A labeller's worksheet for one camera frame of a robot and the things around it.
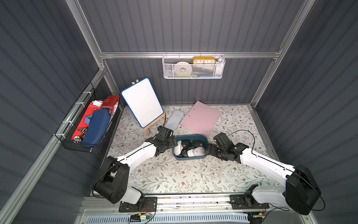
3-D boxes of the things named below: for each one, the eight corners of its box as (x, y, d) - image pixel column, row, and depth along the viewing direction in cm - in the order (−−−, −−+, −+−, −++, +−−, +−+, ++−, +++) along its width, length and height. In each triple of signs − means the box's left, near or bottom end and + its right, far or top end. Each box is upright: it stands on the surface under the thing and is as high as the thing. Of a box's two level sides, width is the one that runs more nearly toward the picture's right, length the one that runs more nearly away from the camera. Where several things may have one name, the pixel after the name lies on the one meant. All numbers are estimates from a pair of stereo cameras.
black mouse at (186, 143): (184, 149, 94) (184, 146, 91) (180, 143, 97) (180, 140, 94) (191, 146, 96) (191, 143, 92) (188, 140, 99) (188, 137, 95)
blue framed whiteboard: (135, 125, 110) (119, 91, 83) (154, 112, 119) (146, 77, 92) (146, 136, 103) (133, 103, 77) (166, 120, 113) (160, 86, 86)
